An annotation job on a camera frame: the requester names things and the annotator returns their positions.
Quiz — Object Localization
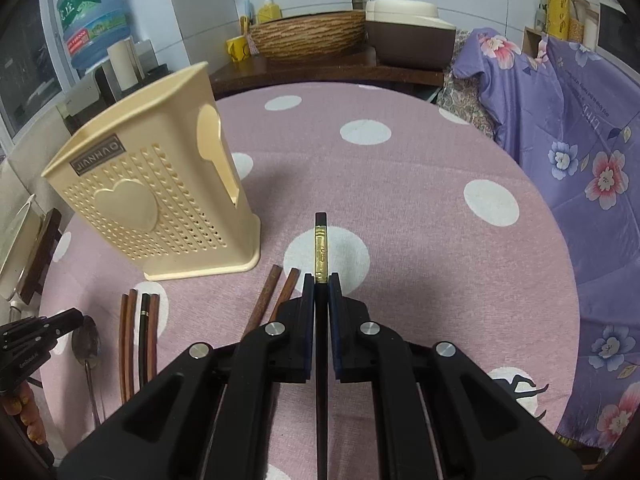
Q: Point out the dark screen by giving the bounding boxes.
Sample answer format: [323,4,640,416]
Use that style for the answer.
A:
[597,2,636,51]

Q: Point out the dark wooden counter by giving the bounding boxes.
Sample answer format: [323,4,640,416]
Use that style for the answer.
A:
[209,47,446,97]

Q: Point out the window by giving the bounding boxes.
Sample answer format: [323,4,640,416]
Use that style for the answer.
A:
[0,0,66,151]

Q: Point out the yellow roll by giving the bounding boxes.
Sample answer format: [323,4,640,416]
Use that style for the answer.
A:
[545,0,572,41]

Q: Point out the paisley patterned cloth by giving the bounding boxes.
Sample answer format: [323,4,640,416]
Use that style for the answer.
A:
[436,67,496,138]

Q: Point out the yellow cup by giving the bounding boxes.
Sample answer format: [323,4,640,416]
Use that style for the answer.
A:
[226,35,251,63]

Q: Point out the person's left hand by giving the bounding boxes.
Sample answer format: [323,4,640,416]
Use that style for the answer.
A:
[5,385,48,443]

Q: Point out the blue water jug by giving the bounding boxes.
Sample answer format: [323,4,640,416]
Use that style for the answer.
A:
[56,0,133,72]

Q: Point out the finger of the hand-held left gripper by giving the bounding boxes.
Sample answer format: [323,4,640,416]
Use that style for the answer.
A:
[37,308,85,341]

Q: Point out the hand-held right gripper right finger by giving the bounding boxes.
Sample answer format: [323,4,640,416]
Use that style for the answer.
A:
[327,272,586,480]

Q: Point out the black chopstick with silver ring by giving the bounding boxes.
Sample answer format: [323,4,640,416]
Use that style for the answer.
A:
[139,292,152,391]

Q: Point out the white cylinder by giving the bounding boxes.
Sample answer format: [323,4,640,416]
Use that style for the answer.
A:
[107,39,141,92]

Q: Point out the cream perforated utensil holder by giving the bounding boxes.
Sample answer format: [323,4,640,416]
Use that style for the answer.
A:
[41,61,262,282]

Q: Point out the purple floral blanket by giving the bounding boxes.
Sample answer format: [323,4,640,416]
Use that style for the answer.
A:
[450,27,640,453]

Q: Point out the pink polka dot tablecloth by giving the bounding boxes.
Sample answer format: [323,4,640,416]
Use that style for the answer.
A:
[37,82,581,480]

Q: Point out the woven basket sink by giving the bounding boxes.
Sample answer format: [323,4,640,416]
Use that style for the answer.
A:
[248,10,367,59]

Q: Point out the black chopstick with gold band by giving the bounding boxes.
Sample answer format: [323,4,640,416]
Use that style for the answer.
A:
[314,212,330,480]

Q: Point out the beige and brown appliance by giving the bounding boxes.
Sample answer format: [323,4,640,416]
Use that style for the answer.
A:
[365,0,458,72]

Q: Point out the dark box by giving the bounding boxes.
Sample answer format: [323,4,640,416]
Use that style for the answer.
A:
[94,62,173,103]

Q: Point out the metal spoon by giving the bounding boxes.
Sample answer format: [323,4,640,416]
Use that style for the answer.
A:
[71,315,107,431]

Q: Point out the yellow soap bottle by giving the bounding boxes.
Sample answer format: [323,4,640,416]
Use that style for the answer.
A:
[256,0,282,24]

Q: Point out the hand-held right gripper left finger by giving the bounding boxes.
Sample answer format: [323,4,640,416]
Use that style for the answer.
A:
[59,274,317,480]

